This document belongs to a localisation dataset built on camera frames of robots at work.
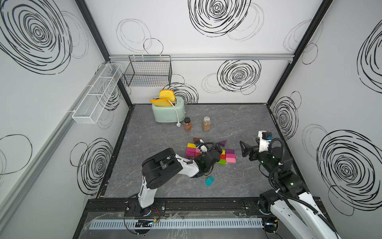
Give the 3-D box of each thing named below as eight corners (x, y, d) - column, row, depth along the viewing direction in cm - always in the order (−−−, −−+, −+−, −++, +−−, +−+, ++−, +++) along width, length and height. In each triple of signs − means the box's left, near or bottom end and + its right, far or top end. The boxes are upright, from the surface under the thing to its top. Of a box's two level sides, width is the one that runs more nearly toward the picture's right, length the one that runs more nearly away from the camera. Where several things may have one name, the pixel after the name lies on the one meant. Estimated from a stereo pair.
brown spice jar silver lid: (203, 131, 105) (204, 122, 97) (202, 125, 109) (203, 116, 100) (209, 131, 105) (211, 122, 97) (209, 125, 109) (210, 116, 100)
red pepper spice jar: (185, 131, 105) (185, 124, 99) (184, 125, 109) (183, 118, 102) (191, 130, 106) (191, 122, 99) (189, 124, 109) (189, 117, 103)
